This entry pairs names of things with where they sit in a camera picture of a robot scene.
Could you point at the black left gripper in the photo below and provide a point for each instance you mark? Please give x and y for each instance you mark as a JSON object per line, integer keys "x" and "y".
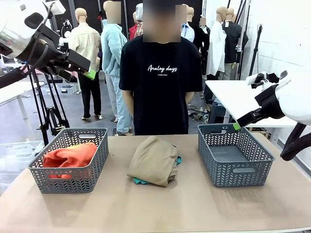
{"x": 46, "y": 53}

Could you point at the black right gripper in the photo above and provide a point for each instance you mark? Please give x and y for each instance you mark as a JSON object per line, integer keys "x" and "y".
{"x": 271, "y": 103}

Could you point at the orange garment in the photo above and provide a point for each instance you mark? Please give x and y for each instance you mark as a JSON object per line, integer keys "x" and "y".
{"x": 70, "y": 156}

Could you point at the beige garment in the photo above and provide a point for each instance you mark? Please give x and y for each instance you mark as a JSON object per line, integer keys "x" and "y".
{"x": 153, "y": 160}

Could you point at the teal garment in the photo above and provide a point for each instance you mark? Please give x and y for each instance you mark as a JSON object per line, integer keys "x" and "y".
{"x": 141, "y": 181}

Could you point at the person's left forearm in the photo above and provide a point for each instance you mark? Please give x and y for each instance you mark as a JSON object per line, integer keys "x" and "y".
{"x": 189, "y": 96}

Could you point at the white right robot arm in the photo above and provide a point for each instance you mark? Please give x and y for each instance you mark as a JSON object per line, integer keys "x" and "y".
{"x": 296, "y": 97}

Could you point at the person's right forearm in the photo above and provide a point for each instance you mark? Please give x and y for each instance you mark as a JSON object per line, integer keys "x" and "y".
{"x": 128, "y": 102}

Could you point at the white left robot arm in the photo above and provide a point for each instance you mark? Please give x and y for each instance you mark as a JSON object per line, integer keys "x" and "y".
{"x": 17, "y": 21}

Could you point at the large white table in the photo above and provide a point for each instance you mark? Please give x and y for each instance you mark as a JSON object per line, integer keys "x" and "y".
{"x": 233, "y": 97}

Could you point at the mannequin in cream shirt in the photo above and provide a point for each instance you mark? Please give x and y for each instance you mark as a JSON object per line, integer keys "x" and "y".
{"x": 85, "y": 41}

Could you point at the black storage bin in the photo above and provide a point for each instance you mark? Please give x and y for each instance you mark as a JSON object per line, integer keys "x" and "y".
{"x": 218, "y": 112}

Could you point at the mannequin in light blue fleece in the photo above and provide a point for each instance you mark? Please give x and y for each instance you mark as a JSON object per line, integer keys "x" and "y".
{"x": 113, "y": 48}

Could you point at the black tripod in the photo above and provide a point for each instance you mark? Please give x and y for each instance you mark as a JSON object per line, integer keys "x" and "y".
{"x": 52, "y": 114}

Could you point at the small white desk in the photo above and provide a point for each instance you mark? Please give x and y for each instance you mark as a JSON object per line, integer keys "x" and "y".
{"x": 17, "y": 89}

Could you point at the grey plastic lattice basket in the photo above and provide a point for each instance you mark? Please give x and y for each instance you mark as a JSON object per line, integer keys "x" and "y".
{"x": 233, "y": 174}
{"x": 73, "y": 179}

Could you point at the black light stand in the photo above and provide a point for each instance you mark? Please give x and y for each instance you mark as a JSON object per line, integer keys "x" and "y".
{"x": 256, "y": 48}

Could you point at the mannequin in red top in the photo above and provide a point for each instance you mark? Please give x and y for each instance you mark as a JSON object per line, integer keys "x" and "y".
{"x": 132, "y": 32}

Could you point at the mannequin in white shirt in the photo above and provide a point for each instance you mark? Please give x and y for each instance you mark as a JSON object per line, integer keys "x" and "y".
{"x": 216, "y": 48}

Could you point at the mannequin in black shirt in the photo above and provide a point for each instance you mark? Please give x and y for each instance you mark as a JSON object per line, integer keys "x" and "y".
{"x": 233, "y": 41}

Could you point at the black leaning poles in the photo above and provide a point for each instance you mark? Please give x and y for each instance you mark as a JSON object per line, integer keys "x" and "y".
{"x": 244, "y": 36}

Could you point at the mannequin in plaid hooded shirt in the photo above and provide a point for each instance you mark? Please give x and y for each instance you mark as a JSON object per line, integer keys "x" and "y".
{"x": 139, "y": 21}

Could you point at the mannequin in black suit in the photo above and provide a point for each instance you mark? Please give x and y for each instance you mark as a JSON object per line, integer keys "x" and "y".
{"x": 201, "y": 41}

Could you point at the person in black T-shirt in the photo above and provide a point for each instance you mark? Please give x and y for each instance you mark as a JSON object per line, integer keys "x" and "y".
{"x": 160, "y": 92}

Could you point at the clear plastic storage box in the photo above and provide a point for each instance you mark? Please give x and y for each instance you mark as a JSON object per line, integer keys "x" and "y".
{"x": 17, "y": 157}

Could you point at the mannequin in pale blue shirt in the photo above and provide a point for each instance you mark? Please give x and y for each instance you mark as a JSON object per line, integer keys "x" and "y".
{"x": 187, "y": 31}

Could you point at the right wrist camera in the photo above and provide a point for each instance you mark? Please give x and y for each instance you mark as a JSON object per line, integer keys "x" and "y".
{"x": 263, "y": 80}

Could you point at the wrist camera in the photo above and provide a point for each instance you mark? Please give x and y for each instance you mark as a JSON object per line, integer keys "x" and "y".
{"x": 57, "y": 7}
{"x": 263, "y": 80}

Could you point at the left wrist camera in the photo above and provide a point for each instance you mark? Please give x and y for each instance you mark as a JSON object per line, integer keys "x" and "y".
{"x": 57, "y": 7}

